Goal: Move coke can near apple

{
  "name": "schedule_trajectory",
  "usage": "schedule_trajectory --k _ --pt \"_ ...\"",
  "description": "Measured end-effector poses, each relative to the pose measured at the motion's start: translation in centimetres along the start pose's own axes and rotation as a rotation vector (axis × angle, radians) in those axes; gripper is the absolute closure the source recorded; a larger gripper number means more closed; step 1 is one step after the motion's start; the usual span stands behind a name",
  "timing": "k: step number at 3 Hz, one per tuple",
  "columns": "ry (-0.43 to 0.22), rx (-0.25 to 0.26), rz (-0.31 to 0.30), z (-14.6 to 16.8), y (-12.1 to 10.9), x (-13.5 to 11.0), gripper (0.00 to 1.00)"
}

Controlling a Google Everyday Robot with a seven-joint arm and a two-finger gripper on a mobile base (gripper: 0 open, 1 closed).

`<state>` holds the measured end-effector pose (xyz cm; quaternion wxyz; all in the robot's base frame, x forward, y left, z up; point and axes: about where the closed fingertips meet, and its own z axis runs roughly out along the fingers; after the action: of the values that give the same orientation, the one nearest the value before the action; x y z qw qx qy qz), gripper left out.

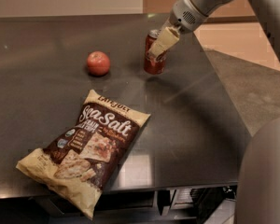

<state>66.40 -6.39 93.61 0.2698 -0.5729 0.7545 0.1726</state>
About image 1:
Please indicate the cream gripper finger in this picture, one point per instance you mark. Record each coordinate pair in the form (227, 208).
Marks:
(167, 38)

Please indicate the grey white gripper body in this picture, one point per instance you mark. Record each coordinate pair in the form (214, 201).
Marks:
(184, 17)

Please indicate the red coke can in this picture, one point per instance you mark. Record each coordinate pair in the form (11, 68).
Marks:
(153, 67)

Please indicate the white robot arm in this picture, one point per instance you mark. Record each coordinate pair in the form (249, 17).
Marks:
(258, 190)

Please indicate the red apple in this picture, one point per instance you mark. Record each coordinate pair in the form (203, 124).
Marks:
(98, 63)

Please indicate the sea salt chips bag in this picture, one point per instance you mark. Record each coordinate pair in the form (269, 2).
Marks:
(78, 163)

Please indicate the dark table frame with drawers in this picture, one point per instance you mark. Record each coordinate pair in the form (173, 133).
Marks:
(175, 206)

